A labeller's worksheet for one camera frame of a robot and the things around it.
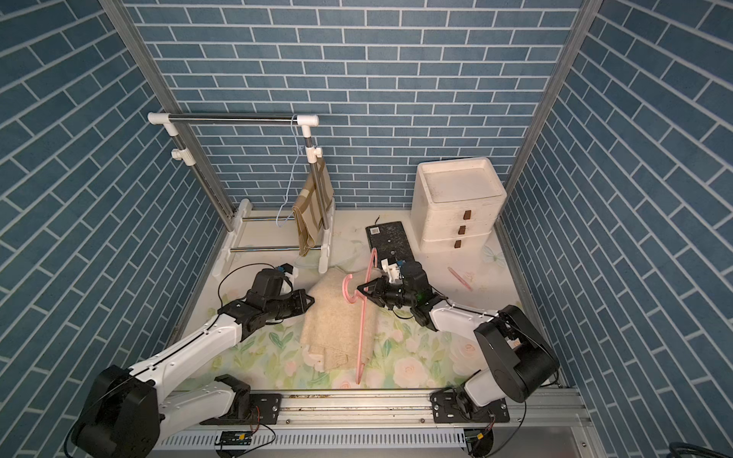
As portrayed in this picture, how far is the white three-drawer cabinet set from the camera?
3.06 feet

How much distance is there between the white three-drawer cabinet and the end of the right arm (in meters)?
0.29

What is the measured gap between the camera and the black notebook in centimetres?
107

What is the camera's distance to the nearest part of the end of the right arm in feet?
2.24

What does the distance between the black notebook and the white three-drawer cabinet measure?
2.5 inches
